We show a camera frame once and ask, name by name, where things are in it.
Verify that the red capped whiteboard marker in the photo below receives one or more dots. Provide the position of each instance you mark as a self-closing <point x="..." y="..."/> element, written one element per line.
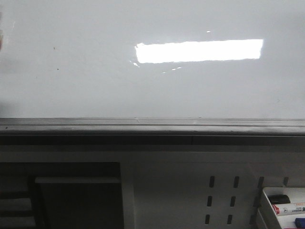
<point x="289" y="209"/>

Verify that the blue capped whiteboard marker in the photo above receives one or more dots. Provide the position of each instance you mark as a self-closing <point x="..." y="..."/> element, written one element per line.
<point x="300" y="223"/>

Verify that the white pegboard panel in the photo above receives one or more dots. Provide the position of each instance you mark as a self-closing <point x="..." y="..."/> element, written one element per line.
<point x="202" y="190"/>

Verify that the white marker tray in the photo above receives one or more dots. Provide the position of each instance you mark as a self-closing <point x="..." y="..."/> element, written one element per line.
<point x="267" y="219"/>

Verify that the white whiteboard with grey frame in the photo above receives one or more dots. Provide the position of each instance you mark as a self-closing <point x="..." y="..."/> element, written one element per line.
<point x="152" y="67"/>

